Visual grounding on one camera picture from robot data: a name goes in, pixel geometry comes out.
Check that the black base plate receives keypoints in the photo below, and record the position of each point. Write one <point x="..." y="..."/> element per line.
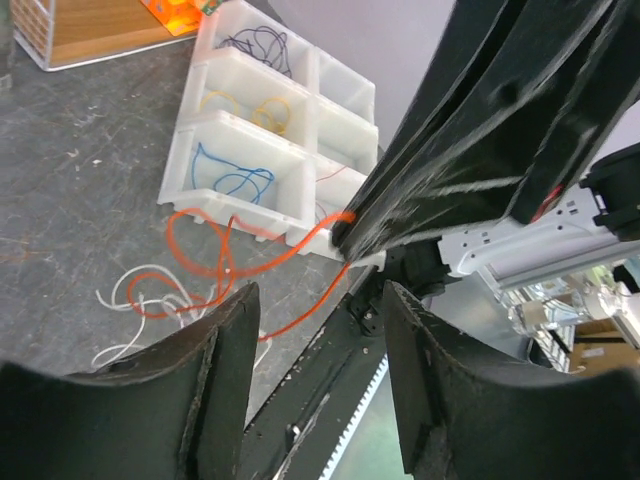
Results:
<point x="296" y="431"/>

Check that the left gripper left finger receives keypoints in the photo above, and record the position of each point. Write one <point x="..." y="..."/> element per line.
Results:
<point x="174" y="410"/>

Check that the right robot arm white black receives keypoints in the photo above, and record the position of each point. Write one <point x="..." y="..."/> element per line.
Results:
<point x="593" y="220"/>

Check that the white compartment tray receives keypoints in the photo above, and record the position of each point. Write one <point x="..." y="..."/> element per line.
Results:
<point x="273" y="134"/>

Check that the light blue cable duct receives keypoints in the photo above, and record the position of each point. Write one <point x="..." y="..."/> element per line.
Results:
<point x="359" y="412"/>

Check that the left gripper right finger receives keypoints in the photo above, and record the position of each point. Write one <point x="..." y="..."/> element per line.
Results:
<point x="465" y="410"/>

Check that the white wire shelf rack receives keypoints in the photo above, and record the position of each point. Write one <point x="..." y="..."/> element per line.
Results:
<point x="65" y="34"/>

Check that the orange snack boxes stack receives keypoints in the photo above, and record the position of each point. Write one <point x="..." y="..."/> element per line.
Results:
<point x="180" y="17"/>

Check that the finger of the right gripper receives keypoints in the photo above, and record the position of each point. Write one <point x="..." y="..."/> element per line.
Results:
<point x="586" y="61"/>
<point x="454" y="160"/>

